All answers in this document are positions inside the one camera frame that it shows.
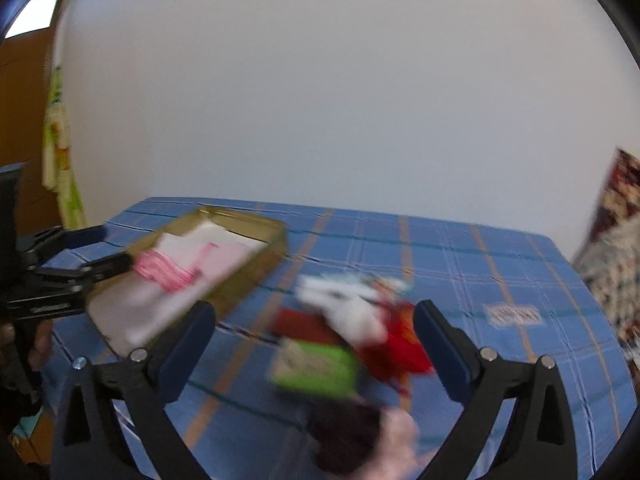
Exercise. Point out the dark purple scrunchie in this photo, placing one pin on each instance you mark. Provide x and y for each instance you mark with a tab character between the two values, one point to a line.
345	434

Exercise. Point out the pink knitted baby clothes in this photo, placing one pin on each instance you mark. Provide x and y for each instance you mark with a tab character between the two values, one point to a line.
174	266

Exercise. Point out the light pink drawstring pouch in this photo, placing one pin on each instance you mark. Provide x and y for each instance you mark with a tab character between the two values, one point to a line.
394	454

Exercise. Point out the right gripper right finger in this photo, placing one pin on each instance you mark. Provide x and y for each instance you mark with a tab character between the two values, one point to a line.
539	441

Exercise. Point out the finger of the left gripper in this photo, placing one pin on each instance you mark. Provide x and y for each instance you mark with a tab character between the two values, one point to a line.
95	237
90	273

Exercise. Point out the blue plaid bed sheet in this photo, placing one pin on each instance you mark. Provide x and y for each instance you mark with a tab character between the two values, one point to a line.
509	290

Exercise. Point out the green tissue pack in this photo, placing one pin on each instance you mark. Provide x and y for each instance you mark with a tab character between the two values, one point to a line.
311	369

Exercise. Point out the cotton swab packet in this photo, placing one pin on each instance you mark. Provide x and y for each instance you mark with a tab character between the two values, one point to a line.
396	286

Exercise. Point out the gold metal tin tray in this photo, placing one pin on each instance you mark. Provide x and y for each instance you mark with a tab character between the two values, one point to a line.
214	254

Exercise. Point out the brown wooden door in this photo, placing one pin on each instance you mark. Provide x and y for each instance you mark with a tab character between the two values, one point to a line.
25	65

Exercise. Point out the green yellow hanging cloth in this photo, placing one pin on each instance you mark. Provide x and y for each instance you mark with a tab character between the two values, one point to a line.
57	171

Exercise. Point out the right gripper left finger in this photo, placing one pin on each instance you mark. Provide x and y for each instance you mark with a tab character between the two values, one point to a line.
88	440

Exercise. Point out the dark red wallet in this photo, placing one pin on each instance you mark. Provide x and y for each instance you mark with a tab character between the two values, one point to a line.
302	326

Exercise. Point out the person's left hand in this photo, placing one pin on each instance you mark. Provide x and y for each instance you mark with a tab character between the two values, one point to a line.
35	340

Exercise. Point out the patterned quilt pile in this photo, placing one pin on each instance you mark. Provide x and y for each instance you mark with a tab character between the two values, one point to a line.
609	261

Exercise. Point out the white sock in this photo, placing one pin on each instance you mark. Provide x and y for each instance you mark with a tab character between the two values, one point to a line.
352	309

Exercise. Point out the red gold embroidered pouch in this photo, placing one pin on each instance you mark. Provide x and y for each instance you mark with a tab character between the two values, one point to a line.
400	354

